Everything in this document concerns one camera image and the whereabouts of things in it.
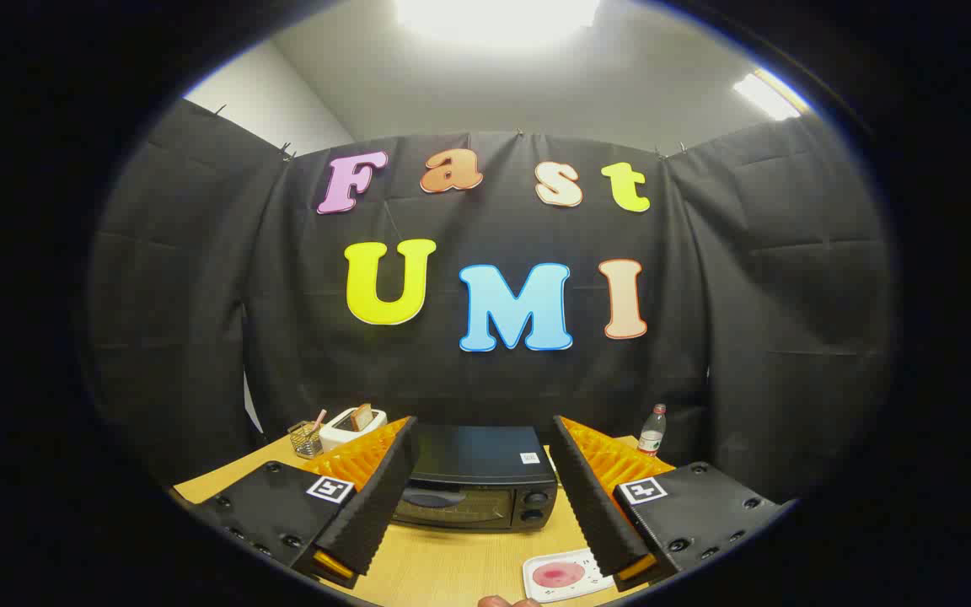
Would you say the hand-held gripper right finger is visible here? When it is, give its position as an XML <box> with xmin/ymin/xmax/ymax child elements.
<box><xmin>550</xmin><ymin>413</ymin><xmax>790</xmax><ymax>591</ymax></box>

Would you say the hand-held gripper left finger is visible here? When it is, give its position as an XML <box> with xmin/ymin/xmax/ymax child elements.
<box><xmin>195</xmin><ymin>415</ymin><xmax>421</xmax><ymax>589</ymax></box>

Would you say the pink ham slice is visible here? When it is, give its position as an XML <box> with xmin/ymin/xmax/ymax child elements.
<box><xmin>532</xmin><ymin>562</ymin><xmax>587</xmax><ymax>589</ymax></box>

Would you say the black toaster oven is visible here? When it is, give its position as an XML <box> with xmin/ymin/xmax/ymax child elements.
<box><xmin>391</xmin><ymin>424</ymin><xmax>559</xmax><ymax>532</ymax></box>

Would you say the white square plate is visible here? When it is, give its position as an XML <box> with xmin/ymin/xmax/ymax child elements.
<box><xmin>523</xmin><ymin>548</ymin><xmax>618</xmax><ymax>603</ymax></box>

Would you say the white bread toaster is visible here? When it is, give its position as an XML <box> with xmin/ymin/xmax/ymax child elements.
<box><xmin>319</xmin><ymin>407</ymin><xmax>388</xmax><ymax>453</ymax></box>

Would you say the clear plastic water bottle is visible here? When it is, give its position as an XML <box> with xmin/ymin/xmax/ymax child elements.
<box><xmin>637</xmin><ymin>404</ymin><xmax>668</xmax><ymax>457</ymax></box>

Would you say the black backdrop cloth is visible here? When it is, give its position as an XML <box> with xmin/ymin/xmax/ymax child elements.
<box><xmin>85</xmin><ymin>99</ymin><xmax>899</xmax><ymax>507</ymax></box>

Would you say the narrow ceiling light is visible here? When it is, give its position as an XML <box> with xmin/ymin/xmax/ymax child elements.
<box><xmin>734</xmin><ymin>72</ymin><xmax>808</xmax><ymax>121</ymax></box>

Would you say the large ceiling light panel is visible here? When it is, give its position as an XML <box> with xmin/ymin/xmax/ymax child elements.
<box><xmin>393</xmin><ymin>0</ymin><xmax>604</xmax><ymax>45</ymax></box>

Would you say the wire mesh basket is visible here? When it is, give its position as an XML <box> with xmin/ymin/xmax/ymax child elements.
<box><xmin>287</xmin><ymin>420</ymin><xmax>325</xmax><ymax>459</ymax></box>

